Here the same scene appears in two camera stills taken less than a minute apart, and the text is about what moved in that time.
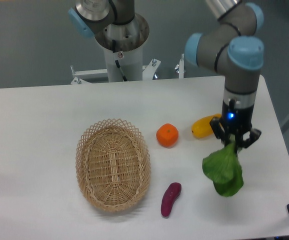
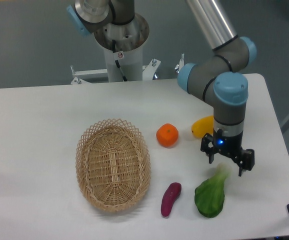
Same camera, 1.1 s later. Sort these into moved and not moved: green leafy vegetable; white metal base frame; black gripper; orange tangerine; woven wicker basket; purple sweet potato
Moved: black gripper; green leafy vegetable
Not moved: woven wicker basket; white metal base frame; orange tangerine; purple sweet potato
